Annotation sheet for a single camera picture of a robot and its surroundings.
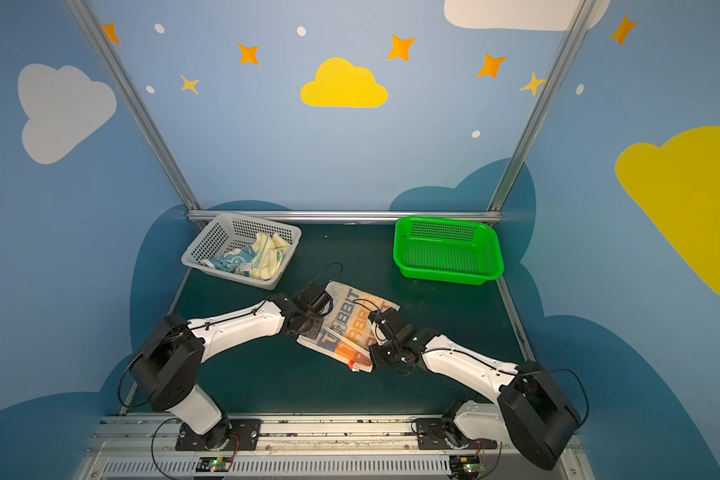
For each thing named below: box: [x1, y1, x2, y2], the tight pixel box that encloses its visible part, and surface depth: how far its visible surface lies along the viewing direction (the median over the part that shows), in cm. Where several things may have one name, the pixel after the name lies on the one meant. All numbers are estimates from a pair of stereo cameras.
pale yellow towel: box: [249, 232, 292, 281], surface depth 109 cm
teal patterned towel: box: [201, 245, 255, 277], surface depth 106 cm
